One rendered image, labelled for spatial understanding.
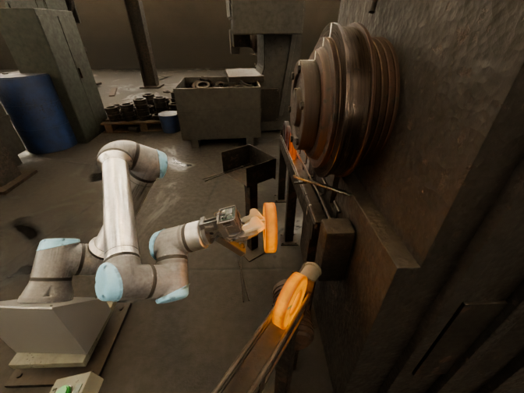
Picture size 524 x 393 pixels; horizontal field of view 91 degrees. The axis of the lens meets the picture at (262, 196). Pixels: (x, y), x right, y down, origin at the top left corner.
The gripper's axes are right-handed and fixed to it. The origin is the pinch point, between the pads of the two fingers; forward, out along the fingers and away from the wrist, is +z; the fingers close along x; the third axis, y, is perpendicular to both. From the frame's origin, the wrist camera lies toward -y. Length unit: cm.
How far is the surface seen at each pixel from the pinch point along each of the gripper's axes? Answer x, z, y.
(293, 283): -17.6, 3.4, -7.4
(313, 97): 14.5, 21.8, 27.8
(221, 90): 261, -42, -5
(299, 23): 292, 64, 32
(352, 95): 6.3, 29.9, 27.9
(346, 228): 1.1, 22.7, -11.3
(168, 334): 12, -72, -67
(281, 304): -21.9, -0.6, -8.8
